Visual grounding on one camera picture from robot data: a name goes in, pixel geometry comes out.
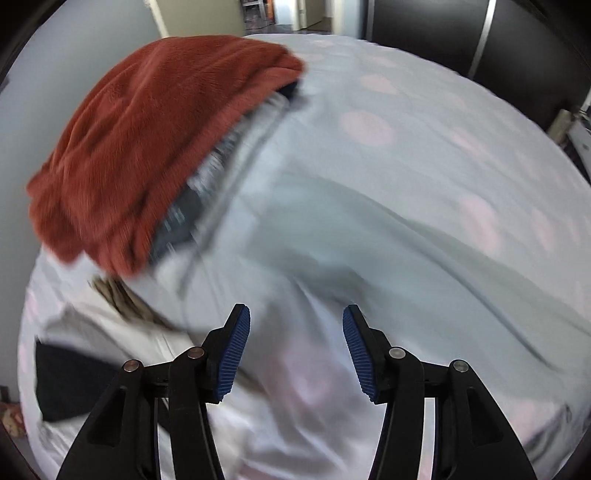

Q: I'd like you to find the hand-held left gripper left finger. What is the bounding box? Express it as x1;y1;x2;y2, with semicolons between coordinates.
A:
55;303;251;480

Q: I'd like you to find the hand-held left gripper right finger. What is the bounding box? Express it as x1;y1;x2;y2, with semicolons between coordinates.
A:
342;305;539;480

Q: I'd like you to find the light grey sweater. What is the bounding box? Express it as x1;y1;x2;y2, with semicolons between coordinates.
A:
152;171;591;384

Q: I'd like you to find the brown striped cloth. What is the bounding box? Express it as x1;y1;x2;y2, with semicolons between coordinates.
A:
90;274;185;330

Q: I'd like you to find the dark patterned garment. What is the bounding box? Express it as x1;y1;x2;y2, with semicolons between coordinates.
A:
151;83;302;265

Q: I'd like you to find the white cloth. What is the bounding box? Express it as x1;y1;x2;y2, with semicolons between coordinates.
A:
41;305;195;370

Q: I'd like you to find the black cloth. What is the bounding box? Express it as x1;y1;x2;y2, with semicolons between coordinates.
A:
34;339;126;423

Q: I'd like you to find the red fleece garment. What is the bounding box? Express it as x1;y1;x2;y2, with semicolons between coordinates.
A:
26;34;306;278

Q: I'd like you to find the black wardrobe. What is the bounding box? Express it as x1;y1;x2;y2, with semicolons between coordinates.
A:
365;0;591;134

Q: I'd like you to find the cream door frame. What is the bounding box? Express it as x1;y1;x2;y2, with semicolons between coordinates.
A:
148;0;338;38

